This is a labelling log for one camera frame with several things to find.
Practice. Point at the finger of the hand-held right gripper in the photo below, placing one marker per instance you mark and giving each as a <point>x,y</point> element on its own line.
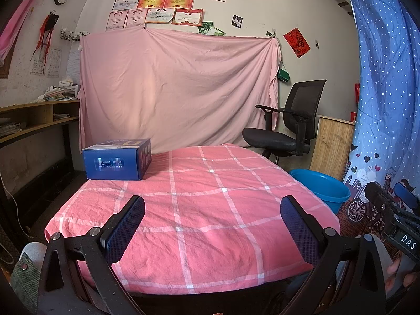
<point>379,203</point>
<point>406,195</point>

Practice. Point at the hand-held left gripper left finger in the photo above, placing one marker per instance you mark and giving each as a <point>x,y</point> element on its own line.
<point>126,224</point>

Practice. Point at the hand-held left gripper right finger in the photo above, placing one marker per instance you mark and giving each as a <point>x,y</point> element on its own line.
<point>297,228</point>

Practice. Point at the blue plastic basin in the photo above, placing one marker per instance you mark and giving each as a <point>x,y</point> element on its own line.
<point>321,190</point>

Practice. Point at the person's right hand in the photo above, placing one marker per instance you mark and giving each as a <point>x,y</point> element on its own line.
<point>395,269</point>

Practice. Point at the blue cardboard box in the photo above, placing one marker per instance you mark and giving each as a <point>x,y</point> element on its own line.
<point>111,164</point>

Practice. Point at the wooden cabinet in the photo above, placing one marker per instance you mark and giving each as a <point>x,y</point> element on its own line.
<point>331,147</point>

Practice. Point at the pink checked tablecloth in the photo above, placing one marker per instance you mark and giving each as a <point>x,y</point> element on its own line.
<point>213,210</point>

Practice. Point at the red cup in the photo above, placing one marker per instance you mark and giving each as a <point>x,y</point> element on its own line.
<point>353,116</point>

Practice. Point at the blue printed curtain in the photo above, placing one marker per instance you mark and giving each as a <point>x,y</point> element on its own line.
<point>387,88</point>

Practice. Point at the red bottle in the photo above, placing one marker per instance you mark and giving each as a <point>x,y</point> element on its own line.
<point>357,92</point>

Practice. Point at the black office chair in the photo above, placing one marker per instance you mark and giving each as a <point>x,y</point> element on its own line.
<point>302,105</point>

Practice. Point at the thin paper pile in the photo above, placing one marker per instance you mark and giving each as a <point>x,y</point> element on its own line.
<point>61,116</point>

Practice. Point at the pink hanging sheet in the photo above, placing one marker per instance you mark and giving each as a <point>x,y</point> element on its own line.
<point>180,88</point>

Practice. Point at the stack of newspapers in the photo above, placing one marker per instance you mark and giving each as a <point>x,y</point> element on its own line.
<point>59,93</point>

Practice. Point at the wooden shelf desk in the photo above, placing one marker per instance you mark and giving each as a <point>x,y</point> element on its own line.
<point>36,106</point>

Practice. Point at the pink curtain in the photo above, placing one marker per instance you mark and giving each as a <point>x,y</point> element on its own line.
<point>16,16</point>

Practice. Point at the wall calendar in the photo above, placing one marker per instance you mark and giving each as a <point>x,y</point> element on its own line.
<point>49,64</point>

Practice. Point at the red paper wall decoration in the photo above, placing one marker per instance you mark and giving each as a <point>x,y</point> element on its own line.
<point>297,42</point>

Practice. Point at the red knot wall hanging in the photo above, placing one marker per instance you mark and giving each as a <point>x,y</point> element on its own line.
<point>46,32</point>

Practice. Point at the green wall photo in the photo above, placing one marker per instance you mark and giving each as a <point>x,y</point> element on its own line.
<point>204,28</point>
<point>217,32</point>

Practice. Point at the small wall photo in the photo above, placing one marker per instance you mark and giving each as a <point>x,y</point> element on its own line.
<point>237,21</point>

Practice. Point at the group of wall certificates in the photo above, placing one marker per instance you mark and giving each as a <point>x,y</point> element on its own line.
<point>157,10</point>

